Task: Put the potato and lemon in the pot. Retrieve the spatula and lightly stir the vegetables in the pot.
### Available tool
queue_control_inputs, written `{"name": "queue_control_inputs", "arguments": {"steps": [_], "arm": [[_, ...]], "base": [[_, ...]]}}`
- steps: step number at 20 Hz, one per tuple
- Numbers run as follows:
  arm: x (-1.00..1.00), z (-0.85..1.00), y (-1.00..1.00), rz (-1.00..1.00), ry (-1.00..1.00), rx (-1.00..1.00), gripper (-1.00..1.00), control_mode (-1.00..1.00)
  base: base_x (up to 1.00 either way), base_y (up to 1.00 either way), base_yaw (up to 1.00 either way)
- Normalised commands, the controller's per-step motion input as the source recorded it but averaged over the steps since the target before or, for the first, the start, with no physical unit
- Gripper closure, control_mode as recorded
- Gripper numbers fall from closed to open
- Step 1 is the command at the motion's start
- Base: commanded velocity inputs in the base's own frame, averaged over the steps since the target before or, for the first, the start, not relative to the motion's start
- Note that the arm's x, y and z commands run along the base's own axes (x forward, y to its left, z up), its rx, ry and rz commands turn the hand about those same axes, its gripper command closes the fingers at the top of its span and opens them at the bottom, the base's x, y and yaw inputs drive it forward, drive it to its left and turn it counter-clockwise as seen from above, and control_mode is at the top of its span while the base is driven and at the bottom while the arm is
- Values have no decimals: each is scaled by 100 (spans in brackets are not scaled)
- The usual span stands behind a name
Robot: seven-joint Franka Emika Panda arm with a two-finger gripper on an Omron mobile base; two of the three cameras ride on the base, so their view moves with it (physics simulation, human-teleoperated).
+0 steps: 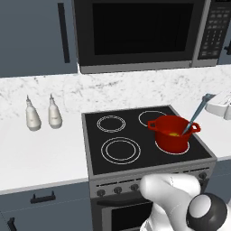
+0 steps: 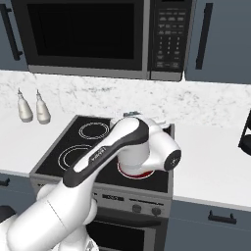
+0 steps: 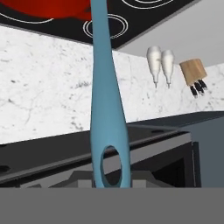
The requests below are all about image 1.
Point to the grey-blue base cupboard door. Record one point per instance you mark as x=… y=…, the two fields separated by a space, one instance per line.
x=54 y=221

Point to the grey-blue base cupboard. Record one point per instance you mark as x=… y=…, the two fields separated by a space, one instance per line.
x=221 y=177

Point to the yellow lemon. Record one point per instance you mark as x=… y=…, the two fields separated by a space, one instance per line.
x=173 y=134

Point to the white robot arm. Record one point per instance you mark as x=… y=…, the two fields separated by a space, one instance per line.
x=168 y=192

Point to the grey-blue wall cupboard door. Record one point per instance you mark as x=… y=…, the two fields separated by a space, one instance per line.
x=30 y=36
x=226 y=18

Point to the red pot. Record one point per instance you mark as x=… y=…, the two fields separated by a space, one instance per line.
x=171 y=144

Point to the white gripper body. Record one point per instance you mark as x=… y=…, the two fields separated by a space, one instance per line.
x=217 y=106

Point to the black and silver microwave oven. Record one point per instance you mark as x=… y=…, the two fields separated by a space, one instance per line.
x=141 y=30

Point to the blue-grey spatula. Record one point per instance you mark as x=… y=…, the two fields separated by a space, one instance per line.
x=197 y=115

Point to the grey-blue drawer front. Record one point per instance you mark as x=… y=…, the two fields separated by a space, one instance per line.
x=66 y=195

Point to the white bottle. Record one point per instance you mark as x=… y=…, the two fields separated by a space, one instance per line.
x=55 y=115
x=33 y=118

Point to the black hob stove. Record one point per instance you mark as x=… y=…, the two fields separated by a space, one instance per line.
x=120 y=132

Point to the black stove knob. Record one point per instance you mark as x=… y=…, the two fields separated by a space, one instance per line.
x=100 y=192
x=203 y=175
x=134 y=187
x=117 y=190

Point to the oven door with window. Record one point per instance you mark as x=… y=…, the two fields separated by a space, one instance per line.
x=126 y=215

